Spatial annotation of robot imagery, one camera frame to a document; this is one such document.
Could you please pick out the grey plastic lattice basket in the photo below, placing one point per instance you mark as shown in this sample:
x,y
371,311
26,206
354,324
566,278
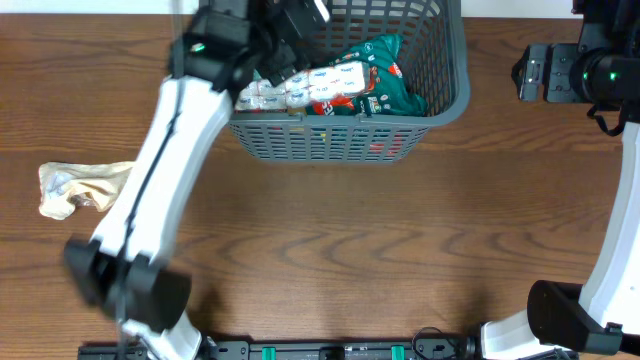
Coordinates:
x,y
416,51

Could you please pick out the beige paper bag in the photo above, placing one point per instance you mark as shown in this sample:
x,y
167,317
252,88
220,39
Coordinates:
x,y
65,186

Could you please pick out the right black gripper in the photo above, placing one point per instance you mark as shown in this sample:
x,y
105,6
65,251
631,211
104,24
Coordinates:
x,y
558,60

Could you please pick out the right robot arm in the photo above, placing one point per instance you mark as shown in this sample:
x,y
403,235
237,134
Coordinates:
x,y
559,228

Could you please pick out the green Nescafe coffee bag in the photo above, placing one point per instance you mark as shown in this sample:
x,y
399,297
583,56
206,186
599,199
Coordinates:
x,y
387,94

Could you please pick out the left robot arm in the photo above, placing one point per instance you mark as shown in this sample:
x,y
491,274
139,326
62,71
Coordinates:
x,y
123,268

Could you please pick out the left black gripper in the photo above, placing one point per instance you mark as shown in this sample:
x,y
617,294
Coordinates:
x,y
284,61

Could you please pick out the Kleenex tissue multipack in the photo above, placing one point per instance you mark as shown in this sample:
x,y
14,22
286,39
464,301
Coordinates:
x,y
309,87

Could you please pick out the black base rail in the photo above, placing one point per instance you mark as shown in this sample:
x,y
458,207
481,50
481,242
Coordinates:
x,y
430,347

